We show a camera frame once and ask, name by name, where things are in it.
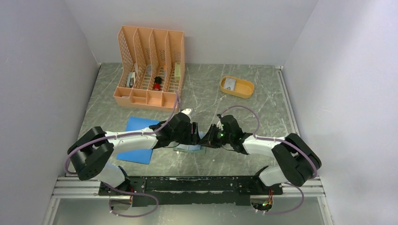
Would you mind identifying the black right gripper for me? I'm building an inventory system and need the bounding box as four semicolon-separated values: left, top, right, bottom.
198;124;233;149

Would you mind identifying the yellow oval tray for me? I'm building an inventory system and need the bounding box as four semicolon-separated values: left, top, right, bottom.
220;76;254;98

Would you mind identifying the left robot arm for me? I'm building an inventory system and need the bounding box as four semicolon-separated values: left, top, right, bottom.
66;112;201;195

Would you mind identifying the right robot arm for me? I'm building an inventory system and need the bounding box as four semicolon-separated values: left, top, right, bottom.
199;115;321;194

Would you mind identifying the silver VIP card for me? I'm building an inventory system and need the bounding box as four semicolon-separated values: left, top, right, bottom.
223;77;236;91

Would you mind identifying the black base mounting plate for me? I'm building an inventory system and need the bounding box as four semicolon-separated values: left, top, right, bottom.
95;168;283;207

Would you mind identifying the blue notebook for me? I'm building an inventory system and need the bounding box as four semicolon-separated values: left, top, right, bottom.
116;117;160;165

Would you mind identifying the red black small bottle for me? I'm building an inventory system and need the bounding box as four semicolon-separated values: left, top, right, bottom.
153;76;162;91

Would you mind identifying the pale green eraser block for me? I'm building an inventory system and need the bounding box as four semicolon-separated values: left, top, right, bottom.
174;62;181;83

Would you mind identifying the white grey utility knife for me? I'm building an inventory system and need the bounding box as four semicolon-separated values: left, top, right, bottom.
126;70;136;88

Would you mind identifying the orange plastic file organizer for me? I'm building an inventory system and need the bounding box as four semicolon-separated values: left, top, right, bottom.
114;26;185;111

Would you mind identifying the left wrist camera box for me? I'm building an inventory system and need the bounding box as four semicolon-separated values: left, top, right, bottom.
181;108;194;119

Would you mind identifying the aluminium table edge rail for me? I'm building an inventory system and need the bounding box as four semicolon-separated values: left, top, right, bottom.
275;66;300;135

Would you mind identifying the aluminium front frame rail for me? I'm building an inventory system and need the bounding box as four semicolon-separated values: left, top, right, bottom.
43;176;335;225

